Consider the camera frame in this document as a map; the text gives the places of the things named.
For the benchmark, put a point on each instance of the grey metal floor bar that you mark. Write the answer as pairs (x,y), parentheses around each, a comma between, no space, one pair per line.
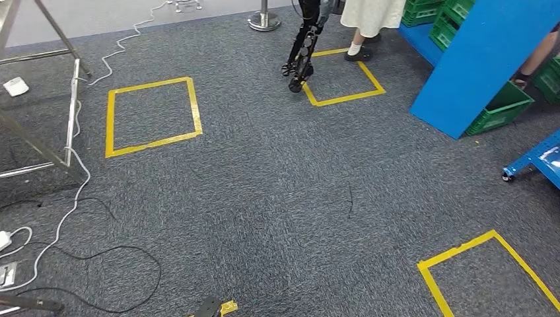
(30,302)

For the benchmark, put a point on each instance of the standing humanoid robot leg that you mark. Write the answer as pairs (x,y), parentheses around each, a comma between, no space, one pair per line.
(306,43)

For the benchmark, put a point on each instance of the blue metal shelf panel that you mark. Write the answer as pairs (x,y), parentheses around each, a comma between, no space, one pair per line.
(490,65)

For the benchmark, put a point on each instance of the stainless steel side table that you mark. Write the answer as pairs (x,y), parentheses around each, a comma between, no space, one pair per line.
(72,109)

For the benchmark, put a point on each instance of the chrome wheeled stand base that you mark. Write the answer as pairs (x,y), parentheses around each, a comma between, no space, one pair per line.
(188,5)

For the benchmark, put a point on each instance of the green plastic crate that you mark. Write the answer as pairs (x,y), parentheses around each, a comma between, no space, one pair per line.
(420,13)
(549,83)
(498,113)
(446,30)

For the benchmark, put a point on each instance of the chrome round stand base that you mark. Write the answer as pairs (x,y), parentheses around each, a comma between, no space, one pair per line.
(264,22)

